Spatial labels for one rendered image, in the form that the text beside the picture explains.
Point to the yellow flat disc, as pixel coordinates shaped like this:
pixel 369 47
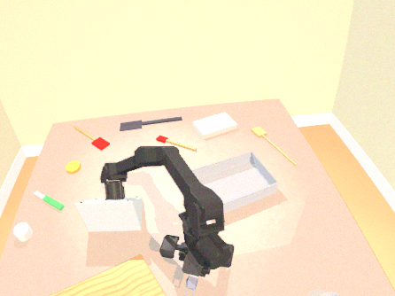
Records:
pixel 73 167

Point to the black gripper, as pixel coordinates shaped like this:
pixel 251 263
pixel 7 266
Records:
pixel 169 245

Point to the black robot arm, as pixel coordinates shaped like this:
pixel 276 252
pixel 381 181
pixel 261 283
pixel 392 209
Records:
pixel 200 202

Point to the light wooden board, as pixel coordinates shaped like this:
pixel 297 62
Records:
pixel 131 278

